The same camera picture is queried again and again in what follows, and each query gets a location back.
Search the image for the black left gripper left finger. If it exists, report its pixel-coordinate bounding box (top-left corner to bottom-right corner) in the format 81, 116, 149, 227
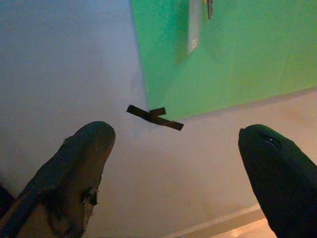
0, 120, 116, 238

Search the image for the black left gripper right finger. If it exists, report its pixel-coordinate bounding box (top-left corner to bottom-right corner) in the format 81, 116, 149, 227
238, 123, 317, 238

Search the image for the short black tape strip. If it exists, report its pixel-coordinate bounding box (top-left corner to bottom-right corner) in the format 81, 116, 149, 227
148, 107, 166, 118

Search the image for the long black tape strip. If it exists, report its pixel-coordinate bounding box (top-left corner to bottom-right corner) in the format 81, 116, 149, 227
126, 105, 185, 131

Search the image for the white key tag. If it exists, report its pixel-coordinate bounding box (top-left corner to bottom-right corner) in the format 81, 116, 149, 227
187, 0, 201, 56

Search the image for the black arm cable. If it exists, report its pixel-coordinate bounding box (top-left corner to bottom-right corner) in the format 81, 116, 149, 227
0, 189, 40, 238

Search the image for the green wall board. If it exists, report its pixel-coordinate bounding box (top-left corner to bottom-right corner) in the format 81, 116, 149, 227
130, 0, 317, 120

